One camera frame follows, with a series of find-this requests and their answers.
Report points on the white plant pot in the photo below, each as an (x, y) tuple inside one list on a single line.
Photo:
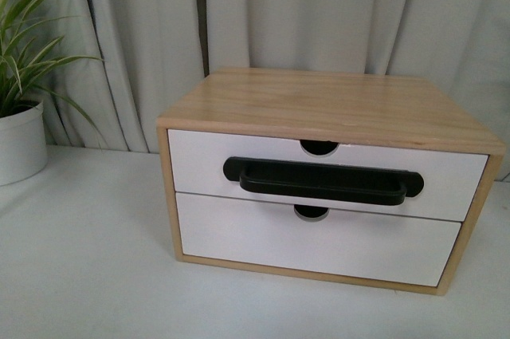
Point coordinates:
[(23, 145)]

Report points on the green spider plant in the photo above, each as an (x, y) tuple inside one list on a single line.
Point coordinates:
[(46, 56)]

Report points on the wooden drawer cabinet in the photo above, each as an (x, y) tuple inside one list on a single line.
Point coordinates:
[(323, 111)]

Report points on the grey curtain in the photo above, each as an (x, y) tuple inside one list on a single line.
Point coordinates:
[(140, 56)]

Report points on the white drawer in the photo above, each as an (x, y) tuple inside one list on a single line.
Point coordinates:
[(363, 245), (450, 178)]

